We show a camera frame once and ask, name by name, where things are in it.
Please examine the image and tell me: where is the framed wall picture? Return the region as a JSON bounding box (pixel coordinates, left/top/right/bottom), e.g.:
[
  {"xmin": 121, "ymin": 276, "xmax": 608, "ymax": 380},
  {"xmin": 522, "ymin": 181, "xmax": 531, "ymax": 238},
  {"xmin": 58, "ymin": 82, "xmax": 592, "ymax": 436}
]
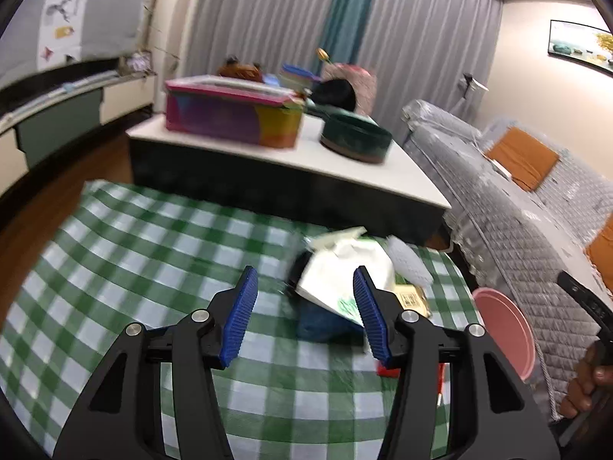
[{"xmin": 547, "ymin": 19, "xmax": 613, "ymax": 78}]

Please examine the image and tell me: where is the cream paper bag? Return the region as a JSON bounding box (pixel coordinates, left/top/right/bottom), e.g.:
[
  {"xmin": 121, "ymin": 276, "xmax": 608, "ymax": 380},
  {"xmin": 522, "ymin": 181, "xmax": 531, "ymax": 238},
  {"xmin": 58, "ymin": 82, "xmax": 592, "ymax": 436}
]
[{"xmin": 305, "ymin": 227, "xmax": 370, "ymax": 251}]

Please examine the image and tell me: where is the red packet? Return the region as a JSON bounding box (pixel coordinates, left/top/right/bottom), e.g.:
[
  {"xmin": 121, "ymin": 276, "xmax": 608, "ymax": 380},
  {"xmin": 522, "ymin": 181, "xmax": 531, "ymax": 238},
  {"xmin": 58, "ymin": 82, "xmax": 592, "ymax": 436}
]
[{"xmin": 377, "ymin": 363, "xmax": 448, "ymax": 410}]

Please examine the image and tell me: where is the grey printed television cover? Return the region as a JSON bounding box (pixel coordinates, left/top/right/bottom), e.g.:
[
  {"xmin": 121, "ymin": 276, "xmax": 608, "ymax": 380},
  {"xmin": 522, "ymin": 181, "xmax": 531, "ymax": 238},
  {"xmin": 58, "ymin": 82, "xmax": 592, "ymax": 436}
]
[{"xmin": 0, "ymin": 0, "xmax": 150, "ymax": 88}]

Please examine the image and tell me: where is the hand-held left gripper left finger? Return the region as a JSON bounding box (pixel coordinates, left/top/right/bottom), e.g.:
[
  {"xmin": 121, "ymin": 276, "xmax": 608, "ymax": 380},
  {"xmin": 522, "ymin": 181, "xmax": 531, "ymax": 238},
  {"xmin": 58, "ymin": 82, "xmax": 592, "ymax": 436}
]
[{"xmin": 52, "ymin": 265, "xmax": 259, "ymax": 460}]

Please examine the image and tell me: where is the person's right hand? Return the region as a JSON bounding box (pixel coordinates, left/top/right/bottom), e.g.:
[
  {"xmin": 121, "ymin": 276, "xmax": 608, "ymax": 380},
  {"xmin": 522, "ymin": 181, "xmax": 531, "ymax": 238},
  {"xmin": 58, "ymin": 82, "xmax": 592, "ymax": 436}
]
[{"xmin": 559, "ymin": 340, "xmax": 613, "ymax": 420}]

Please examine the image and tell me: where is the green panda print pouch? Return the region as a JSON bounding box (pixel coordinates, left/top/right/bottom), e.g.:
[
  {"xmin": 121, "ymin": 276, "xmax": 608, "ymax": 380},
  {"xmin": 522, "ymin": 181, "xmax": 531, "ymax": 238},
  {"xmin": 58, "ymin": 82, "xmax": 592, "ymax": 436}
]
[{"xmin": 296, "ymin": 237, "xmax": 397, "ymax": 329}]

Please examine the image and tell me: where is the sofa with grey quilted cover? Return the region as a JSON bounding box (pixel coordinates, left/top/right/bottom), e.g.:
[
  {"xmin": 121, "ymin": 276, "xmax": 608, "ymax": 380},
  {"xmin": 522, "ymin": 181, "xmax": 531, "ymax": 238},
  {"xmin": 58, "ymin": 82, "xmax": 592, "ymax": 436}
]
[{"xmin": 401, "ymin": 100, "xmax": 613, "ymax": 422}]

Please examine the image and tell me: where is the stack of coloured bowls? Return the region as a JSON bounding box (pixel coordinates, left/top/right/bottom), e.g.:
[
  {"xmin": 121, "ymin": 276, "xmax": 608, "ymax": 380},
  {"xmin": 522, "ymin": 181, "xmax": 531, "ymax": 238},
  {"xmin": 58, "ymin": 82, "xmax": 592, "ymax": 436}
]
[{"xmin": 279, "ymin": 62, "xmax": 321, "ymax": 93}]

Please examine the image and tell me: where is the white-top coffee table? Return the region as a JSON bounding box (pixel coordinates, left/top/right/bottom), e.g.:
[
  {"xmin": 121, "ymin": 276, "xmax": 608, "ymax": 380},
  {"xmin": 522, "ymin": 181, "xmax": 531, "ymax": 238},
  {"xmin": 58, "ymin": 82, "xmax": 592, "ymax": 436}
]
[{"xmin": 125, "ymin": 112, "xmax": 453, "ymax": 250}]

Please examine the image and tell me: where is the multicoloured gift box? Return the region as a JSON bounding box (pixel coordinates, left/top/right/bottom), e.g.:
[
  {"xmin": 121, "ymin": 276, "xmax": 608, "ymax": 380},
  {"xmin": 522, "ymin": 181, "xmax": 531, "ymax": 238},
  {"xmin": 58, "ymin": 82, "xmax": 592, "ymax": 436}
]
[{"xmin": 164, "ymin": 75, "xmax": 306, "ymax": 150}]

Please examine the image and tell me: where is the pink lace bag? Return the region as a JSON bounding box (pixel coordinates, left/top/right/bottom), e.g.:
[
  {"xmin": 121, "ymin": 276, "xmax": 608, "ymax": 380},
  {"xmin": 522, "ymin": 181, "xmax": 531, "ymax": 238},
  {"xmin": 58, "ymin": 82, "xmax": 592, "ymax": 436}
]
[{"xmin": 320, "ymin": 61, "xmax": 374, "ymax": 117}]

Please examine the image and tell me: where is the black hat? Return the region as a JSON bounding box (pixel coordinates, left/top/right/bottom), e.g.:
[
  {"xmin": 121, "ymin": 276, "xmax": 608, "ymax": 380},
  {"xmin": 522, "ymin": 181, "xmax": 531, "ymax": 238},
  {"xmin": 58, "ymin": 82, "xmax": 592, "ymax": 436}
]
[{"xmin": 311, "ymin": 78, "xmax": 357, "ymax": 111}]

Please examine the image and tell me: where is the orange cushion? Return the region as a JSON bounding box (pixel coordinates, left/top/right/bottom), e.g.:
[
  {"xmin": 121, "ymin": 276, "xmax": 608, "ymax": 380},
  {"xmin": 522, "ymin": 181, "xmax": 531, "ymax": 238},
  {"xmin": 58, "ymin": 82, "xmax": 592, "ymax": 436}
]
[
  {"xmin": 587, "ymin": 211, "xmax": 613, "ymax": 294},
  {"xmin": 485, "ymin": 127, "xmax": 561, "ymax": 192}
]

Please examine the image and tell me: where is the dark blue packet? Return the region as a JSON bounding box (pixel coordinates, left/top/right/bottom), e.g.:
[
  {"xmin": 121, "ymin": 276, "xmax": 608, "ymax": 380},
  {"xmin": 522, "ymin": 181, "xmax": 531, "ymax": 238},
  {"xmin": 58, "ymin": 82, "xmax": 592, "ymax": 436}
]
[{"xmin": 296, "ymin": 301, "xmax": 367, "ymax": 342}]

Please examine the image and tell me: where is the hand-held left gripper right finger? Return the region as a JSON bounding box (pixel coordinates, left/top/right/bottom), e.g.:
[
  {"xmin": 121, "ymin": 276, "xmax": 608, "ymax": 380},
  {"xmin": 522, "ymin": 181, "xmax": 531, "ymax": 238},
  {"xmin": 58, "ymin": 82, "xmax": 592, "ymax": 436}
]
[{"xmin": 353, "ymin": 265, "xmax": 561, "ymax": 460}]

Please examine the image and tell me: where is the green checkered tablecloth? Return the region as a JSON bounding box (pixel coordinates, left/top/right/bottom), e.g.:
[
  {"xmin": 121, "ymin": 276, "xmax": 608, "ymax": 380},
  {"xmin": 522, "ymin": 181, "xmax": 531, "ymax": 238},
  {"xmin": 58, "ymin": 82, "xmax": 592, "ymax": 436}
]
[{"xmin": 0, "ymin": 179, "xmax": 484, "ymax": 460}]

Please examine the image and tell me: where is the teal curtain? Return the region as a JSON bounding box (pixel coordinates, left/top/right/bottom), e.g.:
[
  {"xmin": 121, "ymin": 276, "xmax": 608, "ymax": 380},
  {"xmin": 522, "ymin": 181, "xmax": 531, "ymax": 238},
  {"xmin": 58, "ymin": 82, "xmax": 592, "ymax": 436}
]
[{"xmin": 318, "ymin": 0, "xmax": 384, "ymax": 65}]

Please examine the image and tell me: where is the pink plastic bin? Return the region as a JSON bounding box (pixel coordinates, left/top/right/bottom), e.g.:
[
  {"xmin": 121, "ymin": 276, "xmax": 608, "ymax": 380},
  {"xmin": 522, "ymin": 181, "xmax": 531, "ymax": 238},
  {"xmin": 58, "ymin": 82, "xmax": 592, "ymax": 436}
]
[{"xmin": 472, "ymin": 287, "xmax": 536, "ymax": 379}]

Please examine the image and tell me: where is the grey curtain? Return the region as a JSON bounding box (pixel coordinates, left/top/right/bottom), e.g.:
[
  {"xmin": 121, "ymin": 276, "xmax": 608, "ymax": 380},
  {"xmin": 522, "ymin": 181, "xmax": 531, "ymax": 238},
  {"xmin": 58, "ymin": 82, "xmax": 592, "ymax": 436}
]
[{"xmin": 184, "ymin": 0, "xmax": 506, "ymax": 123}]

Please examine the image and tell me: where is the brown ornament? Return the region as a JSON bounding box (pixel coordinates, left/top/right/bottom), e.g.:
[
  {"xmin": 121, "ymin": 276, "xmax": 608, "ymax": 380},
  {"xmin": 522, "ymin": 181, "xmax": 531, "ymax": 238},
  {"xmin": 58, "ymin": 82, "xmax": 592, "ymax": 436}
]
[{"xmin": 218, "ymin": 55, "xmax": 264, "ymax": 82}]

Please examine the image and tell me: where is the clear plastic packaging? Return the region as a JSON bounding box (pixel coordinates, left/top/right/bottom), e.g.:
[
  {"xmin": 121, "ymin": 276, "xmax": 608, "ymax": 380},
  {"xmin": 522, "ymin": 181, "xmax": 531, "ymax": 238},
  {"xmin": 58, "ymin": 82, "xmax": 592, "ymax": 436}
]
[{"xmin": 384, "ymin": 235, "xmax": 433, "ymax": 289}]

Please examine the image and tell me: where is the white and grey television cabinet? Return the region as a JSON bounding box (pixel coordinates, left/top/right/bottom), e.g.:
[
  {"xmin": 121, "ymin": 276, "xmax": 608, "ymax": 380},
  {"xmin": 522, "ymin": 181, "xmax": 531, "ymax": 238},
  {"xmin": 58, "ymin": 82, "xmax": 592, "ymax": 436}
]
[{"xmin": 0, "ymin": 69, "xmax": 159, "ymax": 176}]

